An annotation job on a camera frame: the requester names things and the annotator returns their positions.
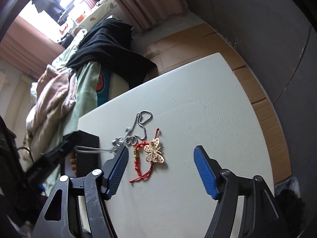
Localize brown rudraksha bead bracelet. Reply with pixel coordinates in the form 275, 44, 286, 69
68, 152, 77, 173

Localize gold butterfly brooch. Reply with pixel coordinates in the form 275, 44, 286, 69
144, 138, 164, 163

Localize silver chain necklace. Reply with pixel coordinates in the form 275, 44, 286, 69
74, 109, 153, 154

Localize black jewelry box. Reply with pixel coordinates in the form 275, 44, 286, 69
60, 129, 101, 179

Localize pink fleece blanket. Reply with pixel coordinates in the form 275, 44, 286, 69
26, 65, 77, 161

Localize green bed sheet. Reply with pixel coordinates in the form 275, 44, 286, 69
42, 28, 111, 191

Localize left pink curtain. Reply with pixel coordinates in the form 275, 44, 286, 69
1, 16, 64, 79

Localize black knitted garment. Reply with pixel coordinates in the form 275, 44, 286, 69
66, 18, 156, 89

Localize flattened cardboard on floor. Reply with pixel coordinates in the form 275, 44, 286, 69
145, 24, 292, 184

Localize dark grey wardrobe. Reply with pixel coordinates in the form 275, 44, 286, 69
177, 0, 317, 204

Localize white patterned pillow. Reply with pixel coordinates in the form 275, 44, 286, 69
78, 0, 116, 30

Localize red string bracelet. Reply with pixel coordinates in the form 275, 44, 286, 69
128, 127, 160, 184

